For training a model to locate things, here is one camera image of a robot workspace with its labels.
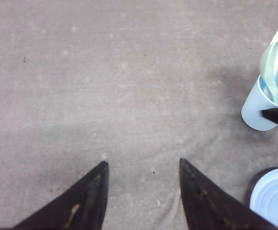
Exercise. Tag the mint green plastic spoon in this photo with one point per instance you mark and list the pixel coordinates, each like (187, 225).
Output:
(267, 70)

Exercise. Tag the light blue plastic cup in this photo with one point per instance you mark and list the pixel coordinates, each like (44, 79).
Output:
(257, 101)

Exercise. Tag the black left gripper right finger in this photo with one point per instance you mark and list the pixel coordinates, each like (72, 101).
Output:
(208, 207)

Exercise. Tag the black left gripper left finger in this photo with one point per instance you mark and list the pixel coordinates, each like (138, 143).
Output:
(81, 207)

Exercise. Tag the blue plastic plate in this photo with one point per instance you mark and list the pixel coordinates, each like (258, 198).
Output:
(264, 197)

